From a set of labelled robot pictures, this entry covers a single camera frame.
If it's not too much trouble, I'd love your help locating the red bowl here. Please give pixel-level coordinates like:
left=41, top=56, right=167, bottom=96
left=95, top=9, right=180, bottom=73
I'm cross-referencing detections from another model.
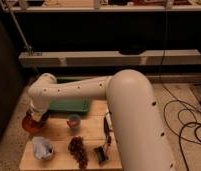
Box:
left=22, top=110, right=49, bottom=134

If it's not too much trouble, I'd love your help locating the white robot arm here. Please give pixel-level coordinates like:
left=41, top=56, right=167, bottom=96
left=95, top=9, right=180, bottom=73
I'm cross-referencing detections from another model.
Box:
left=28, top=70, right=176, bottom=171

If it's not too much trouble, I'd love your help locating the white lower shelf beam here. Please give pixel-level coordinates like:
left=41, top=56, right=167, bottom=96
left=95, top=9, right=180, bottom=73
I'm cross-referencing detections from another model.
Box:
left=19, top=49, right=201, bottom=68

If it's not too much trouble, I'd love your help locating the brown pine cone bunch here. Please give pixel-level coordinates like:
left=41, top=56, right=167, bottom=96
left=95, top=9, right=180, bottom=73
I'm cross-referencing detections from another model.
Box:
left=68, top=136, right=88, bottom=169

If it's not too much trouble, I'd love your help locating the black floor cable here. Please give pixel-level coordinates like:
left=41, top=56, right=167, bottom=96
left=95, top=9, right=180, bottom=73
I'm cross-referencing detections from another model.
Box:
left=159, top=6, right=201, bottom=171

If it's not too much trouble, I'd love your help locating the white upper shelf beam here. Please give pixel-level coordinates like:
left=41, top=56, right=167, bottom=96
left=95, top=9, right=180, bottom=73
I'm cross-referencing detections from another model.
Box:
left=0, top=0, right=201, bottom=12

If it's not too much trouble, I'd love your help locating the green plastic tray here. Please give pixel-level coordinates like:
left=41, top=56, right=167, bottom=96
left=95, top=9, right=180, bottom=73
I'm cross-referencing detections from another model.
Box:
left=47, top=76, right=92, bottom=115

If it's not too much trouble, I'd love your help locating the small teal cup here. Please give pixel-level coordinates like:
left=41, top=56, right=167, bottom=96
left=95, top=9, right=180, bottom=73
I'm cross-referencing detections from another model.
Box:
left=67, top=114, right=81, bottom=129

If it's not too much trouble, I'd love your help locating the black binder clip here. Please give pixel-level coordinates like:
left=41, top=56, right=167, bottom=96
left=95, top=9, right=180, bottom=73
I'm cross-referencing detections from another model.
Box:
left=94, top=146, right=108, bottom=165

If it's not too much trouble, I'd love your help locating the wooden pallet board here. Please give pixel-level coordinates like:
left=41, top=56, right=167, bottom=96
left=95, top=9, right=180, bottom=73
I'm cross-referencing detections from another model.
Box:
left=19, top=80, right=177, bottom=171

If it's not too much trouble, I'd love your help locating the white shelf beam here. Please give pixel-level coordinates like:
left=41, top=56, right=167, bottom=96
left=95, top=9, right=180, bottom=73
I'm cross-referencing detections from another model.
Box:
left=0, top=0, right=201, bottom=12
left=19, top=49, right=201, bottom=68

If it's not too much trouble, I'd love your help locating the grey diagonal metal rod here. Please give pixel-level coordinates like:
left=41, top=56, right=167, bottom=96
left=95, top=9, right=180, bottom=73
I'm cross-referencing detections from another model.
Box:
left=0, top=0, right=35, bottom=55

